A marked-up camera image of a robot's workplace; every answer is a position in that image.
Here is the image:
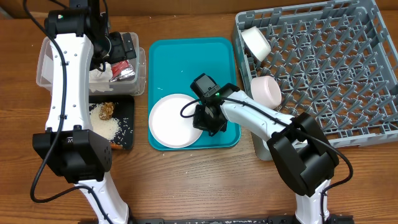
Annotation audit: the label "red foil wrapper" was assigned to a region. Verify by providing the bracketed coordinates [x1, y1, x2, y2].
[109, 60, 136, 82]

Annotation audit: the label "white napkin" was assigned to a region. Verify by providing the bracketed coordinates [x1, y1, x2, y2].
[89, 63, 113, 93]

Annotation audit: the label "white round plate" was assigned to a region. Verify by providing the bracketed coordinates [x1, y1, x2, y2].
[148, 93, 202, 149]

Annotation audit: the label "pink bowl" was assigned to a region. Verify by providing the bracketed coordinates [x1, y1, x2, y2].
[251, 76, 282, 109]

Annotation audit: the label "brown food scraps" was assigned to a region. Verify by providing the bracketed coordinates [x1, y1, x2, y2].
[99, 102, 115, 121]

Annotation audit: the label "white rice pile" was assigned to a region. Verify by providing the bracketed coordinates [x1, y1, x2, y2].
[89, 103, 132, 149]

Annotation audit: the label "white bowl with food scraps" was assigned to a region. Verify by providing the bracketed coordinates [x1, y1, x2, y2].
[241, 27, 271, 61]

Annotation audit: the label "brown sausage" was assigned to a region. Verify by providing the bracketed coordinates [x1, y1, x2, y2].
[110, 143, 123, 150]

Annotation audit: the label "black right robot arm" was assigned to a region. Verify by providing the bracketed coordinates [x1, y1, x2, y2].
[190, 73, 339, 223]

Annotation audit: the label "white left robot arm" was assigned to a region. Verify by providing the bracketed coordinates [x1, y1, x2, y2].
[32, 1, 136, 223]

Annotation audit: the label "grey dishwasher rack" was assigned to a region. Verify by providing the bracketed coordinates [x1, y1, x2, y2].
[233, 1, 397, 147]

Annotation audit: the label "teal plastic tray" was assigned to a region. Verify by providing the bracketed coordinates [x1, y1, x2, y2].
[147, 37, 242, 151]

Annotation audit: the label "black tray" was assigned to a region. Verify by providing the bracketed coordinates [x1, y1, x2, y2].
[89, 95, 135, 151]

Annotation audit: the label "clear plastic bin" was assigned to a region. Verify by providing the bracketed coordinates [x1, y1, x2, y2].
[36, 32, 146, 95]

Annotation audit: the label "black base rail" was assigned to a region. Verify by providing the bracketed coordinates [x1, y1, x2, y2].
[77, 213, 355, 224]

